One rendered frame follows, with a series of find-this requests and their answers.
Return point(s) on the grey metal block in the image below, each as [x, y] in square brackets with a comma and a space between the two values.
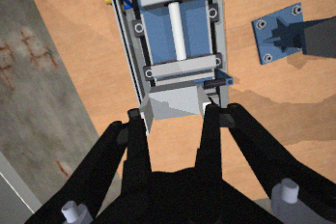
[174, 100]

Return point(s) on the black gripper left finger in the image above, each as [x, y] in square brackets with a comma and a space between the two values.
[81, 197]

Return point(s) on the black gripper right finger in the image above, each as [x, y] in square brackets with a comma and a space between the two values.
[298, 194]

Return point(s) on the grey flat bar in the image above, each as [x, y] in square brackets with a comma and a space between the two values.
[184, 77]
[209, 90]

